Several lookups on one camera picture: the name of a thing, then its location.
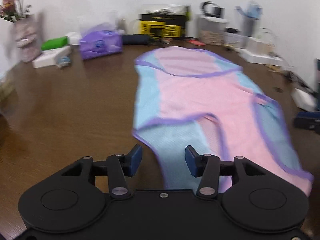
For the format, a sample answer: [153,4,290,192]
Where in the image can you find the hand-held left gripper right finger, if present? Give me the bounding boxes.
[185,145,266,198]

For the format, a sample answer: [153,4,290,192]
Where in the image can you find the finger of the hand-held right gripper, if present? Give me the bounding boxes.
[293,111,320,131]

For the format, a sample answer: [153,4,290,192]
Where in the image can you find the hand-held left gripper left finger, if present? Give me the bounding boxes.
[61,144,143,199]

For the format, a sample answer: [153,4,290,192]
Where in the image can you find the pink and blue garment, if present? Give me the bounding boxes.
[131,46,314,197]

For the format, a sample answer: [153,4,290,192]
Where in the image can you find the white power bank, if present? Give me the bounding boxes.
[291,87,317,112]

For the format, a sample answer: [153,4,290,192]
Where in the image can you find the white tin with black band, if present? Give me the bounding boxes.
[223,27,244,48]

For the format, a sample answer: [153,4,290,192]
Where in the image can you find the blue water bottle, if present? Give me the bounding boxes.
[235,0,263,38]

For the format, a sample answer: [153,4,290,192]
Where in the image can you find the dark blue pouch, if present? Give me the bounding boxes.
[122,34,151,46]

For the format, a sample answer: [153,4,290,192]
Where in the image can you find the small blue wrapped item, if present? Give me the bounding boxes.
[56,55,72,68]

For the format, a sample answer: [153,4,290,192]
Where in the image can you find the purple tissue pack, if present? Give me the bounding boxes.
[79,22,123,61]

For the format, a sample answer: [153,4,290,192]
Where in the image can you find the clear food container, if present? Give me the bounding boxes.
[198,15,229,46]

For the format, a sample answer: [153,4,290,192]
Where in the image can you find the white flat box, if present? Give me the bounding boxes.
[32,46,71,69]

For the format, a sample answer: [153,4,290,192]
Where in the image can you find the black and yellow cardboard box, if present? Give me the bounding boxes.
[138,3,192,41]

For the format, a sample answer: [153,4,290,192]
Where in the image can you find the small white box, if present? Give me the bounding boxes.
[66,32,83,46]

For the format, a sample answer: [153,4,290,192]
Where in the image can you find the green box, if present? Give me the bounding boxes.
[41,37,69,51]

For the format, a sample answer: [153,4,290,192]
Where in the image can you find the black watch on stand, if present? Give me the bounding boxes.
[200,1,226,18]

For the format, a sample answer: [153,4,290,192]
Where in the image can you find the pink speckled vase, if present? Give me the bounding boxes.
[12,17,43,63]

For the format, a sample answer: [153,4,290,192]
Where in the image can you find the dried pink roses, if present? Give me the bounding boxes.
[0,0,32,22]

